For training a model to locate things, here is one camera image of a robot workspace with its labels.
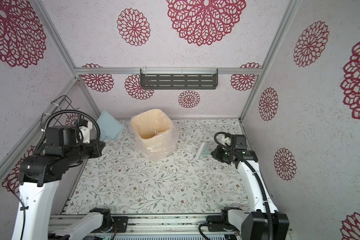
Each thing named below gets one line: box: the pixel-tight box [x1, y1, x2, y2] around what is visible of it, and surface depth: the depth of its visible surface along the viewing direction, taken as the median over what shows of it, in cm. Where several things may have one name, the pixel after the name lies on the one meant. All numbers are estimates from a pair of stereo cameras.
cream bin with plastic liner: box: [129, 108, 179, 162], surface depth 86 cm
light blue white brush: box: [198, 142, 212, 159], surface depth 91 cm
